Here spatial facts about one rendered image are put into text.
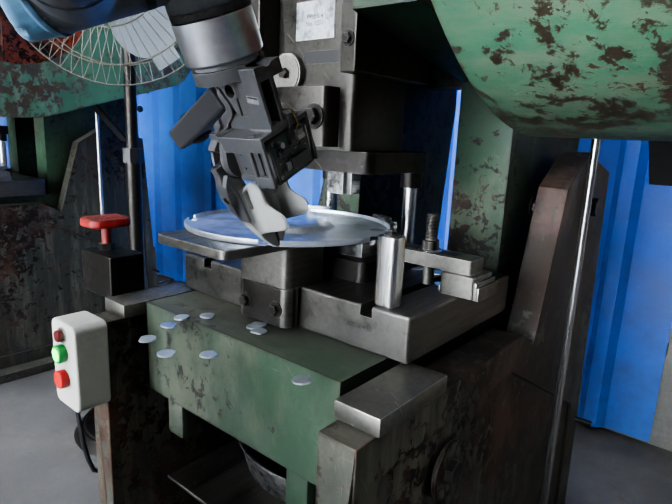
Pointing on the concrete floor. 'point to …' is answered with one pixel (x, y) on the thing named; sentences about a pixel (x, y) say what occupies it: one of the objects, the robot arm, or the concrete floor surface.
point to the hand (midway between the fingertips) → (271, 234)
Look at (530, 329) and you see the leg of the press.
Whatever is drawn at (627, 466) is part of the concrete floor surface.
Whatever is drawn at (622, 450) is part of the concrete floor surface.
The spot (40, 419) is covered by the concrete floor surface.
